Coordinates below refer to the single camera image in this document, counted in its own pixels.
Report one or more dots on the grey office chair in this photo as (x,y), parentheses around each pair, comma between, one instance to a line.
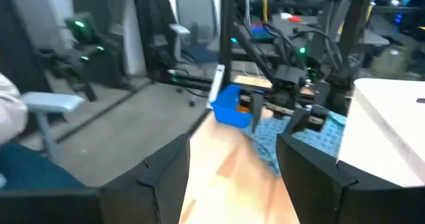
(196,18)

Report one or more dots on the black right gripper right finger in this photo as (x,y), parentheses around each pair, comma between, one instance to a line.
(332,197)

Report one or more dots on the white perforated plastic basket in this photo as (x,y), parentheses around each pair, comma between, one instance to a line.
(382,127)

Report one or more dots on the person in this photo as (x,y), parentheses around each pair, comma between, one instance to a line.
(13,111)

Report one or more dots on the white frame bracket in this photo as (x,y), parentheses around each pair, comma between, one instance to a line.
(216,84)

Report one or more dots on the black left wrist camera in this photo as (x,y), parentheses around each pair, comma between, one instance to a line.
(289,77)

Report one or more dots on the background black robot arm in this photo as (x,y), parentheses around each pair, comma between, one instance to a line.
(83,28)

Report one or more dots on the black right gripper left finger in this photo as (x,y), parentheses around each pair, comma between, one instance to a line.
(133,200)

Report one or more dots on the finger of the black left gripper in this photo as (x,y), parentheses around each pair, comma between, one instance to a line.
(299,121)
(256,107)

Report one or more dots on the light grey chair armrest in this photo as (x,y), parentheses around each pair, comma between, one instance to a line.
(53,101)

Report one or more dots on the blue patterned hospital gown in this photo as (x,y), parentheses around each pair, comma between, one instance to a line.
(265,141)

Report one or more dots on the blue plastic bin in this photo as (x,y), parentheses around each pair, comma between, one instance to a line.
(227,112)

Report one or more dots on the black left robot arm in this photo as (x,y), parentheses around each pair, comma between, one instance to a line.
(352,34)

